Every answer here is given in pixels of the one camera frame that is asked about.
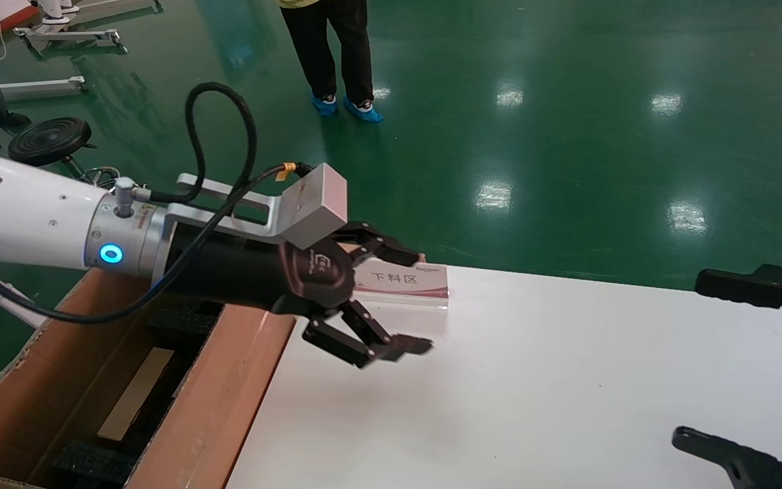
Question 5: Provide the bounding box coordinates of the acrylic sign with red print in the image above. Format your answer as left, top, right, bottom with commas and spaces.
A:
354, 261, 449, 311

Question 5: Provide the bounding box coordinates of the silver camera mount bracket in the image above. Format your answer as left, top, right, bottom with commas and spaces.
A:
162, 173, 284, 240

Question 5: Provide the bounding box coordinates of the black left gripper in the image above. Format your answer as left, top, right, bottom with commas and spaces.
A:
159, 221, 434, 369

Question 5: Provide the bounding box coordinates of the large cardboard box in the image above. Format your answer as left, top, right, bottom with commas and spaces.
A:
0, 268, 297, 489

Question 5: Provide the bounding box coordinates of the white support pipe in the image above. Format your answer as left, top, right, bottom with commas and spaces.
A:
0, 261, 47, 329

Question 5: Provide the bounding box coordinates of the thin black cable yellow tag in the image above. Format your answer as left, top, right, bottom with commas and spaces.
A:
0, 162, 316, 323

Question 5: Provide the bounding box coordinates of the black stool chrome base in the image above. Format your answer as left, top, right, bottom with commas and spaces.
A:
9, 117, 122, 187

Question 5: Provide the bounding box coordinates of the black foam pad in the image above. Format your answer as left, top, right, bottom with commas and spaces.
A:
52, 440, 137, 486
145, 302, 225, 340

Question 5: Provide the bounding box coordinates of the thick black cable hose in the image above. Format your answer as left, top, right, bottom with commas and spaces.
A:
149, 81, 259, 204

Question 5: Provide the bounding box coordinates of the small cardboard box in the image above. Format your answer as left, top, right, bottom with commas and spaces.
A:
97, 348, 176, 442

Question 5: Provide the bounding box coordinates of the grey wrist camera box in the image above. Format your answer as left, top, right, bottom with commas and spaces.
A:
281, 163, 349, 251

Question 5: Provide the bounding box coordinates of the grey metal stand base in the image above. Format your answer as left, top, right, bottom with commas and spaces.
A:
0, 76, 86, 101
38, 0, 161, 24
14, 27, 124, 50

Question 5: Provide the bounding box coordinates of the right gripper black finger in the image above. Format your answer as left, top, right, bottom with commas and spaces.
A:
694, 266, 782, 337
671, 428, 782, 489

